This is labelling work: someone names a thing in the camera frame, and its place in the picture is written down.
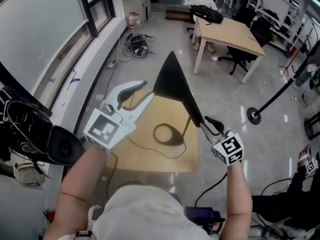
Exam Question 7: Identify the blue handled tool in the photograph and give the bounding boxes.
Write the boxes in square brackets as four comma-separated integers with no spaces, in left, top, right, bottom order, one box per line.
[69,68,81,85]

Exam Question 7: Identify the white locker cabinet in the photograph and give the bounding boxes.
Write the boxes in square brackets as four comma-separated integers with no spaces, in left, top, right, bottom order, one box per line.
[139,0,152,24]

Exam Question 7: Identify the wooden desk white legs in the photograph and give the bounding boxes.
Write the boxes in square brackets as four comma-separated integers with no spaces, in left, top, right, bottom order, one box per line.
[193,16,266,85]

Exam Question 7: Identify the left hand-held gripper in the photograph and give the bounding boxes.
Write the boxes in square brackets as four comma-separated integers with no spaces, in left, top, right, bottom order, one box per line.
[83,80,156,154]

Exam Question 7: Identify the open black equipment case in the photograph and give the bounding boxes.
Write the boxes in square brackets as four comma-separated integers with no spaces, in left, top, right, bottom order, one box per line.
[124,33,155,59]

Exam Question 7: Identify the person's right forearm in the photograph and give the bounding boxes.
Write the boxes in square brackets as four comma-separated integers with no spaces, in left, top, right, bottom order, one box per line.
[218,162,253,240]

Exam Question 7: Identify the small black chest monitor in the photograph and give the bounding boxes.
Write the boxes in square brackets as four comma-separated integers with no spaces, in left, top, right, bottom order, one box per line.
[184,206,227,232]

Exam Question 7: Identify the black bag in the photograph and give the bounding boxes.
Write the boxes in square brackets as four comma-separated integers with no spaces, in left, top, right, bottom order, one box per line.
[190,4,224,25]

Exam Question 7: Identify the person's left forearm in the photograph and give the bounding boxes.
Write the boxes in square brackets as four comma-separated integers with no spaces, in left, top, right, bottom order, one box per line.
[42,146,108,240]

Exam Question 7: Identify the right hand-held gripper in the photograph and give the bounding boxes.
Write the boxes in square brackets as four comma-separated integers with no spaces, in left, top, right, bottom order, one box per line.
[199,115,245,167]

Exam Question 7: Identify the black pole stand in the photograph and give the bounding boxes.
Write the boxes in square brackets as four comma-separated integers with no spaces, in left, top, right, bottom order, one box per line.
[246,47,320,125]

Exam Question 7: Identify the low wooden table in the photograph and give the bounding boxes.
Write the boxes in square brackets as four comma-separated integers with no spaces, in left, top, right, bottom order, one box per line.
[106,88,200,174]

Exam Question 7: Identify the clear water jug red cap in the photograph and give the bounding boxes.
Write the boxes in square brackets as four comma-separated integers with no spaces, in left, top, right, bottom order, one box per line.
[128,11,142,31]

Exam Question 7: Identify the beige fabric bag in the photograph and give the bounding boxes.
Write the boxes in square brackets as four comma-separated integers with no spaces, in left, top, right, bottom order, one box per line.
[13,162,47,187]

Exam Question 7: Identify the black desk lamp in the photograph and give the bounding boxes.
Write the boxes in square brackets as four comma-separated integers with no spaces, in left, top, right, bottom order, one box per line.
[152,50,205,146]

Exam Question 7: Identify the brown wooden step platform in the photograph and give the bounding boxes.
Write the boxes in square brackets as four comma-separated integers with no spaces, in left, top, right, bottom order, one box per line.
[164,5,192,22]

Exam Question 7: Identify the black cable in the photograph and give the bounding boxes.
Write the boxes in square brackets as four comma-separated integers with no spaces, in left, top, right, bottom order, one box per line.
[106,96,188,200]

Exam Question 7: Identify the wooden coat rack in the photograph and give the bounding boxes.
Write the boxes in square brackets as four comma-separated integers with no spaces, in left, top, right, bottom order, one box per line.
[278,21,315,77]

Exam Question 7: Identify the person's white shirt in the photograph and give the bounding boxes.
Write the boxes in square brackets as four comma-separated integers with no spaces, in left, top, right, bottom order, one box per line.
[87,185,213,240]

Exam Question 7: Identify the black window frame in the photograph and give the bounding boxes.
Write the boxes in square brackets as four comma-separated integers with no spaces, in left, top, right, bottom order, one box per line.
[73,0,117,38]

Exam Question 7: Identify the black office chair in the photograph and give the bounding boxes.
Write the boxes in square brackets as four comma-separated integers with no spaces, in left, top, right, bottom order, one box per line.
[236,5,258,30]
[217,16,274,76]

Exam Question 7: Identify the black stool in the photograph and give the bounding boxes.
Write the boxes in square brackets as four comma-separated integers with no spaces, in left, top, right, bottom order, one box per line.
[303,116,320,141]

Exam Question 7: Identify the white shelving unit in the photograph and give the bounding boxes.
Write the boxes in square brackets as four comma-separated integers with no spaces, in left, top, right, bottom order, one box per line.
[249,0,308,52]

